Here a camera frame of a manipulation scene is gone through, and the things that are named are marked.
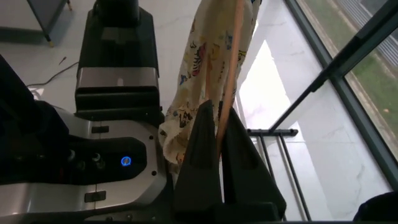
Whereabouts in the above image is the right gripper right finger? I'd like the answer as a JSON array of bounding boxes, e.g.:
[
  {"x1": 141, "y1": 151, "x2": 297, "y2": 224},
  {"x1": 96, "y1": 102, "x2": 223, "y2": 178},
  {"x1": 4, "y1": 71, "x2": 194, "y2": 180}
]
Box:
[{"x1": 221, "y1": 107, "x2": 287, "y2": 222}]

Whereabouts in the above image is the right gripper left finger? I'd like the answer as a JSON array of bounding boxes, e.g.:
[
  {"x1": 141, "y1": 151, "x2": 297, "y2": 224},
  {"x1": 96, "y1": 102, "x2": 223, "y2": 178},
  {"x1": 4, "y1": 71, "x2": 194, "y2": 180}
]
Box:
[{"x1": 174, "y1": 99, "x2": 223, "y2": 222}]

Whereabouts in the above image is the pink clothes hanger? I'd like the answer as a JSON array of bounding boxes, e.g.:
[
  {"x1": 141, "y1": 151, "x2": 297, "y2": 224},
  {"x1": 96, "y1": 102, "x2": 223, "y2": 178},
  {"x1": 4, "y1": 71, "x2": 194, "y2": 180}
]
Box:
[{"x1": 204, "y1": 0, "x2": 246, "y2": 156}]

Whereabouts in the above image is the cream printed garment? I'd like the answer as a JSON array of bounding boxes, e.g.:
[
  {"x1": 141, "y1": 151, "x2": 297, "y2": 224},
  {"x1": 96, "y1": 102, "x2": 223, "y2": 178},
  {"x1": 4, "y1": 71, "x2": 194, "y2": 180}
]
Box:
[{"x1": 158, "y1": 0, "x2": 262, "y2": 174}]

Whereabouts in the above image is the black garment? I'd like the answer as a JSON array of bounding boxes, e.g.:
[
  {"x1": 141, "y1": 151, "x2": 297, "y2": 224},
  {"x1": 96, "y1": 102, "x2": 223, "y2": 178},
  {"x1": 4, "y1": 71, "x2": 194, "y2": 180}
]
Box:
[{"x1": 353, "y1": 191, "x2": 398, "y2": 222}]

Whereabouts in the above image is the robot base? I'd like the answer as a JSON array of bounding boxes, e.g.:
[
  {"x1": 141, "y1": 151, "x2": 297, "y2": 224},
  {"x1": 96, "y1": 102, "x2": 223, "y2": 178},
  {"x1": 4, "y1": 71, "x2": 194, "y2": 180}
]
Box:
[{"x1": 0, "y1": 0, "x2": 170, "y2": 222}]

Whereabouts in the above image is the black clothes rack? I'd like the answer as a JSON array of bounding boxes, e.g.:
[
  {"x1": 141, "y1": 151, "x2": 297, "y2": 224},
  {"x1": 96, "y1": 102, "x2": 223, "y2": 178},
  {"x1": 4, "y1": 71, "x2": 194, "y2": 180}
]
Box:
[{"x1": 247, "y1": 0, "x2": 398, "y2": 222}]

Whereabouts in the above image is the grey table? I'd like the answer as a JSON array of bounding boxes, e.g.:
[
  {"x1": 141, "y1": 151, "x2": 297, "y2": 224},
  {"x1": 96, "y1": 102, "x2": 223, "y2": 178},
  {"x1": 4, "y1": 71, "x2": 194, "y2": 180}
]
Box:
[{"x1": 26, "y1": 0, "x2": 73, "y2": 48}]

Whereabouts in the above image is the thin grey cable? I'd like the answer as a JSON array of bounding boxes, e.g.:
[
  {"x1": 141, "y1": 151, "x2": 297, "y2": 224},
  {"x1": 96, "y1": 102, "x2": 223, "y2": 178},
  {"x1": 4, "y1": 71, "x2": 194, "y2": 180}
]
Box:
[{"x1": 26, "y1": 60, "x2": 80, "y2": 88}]

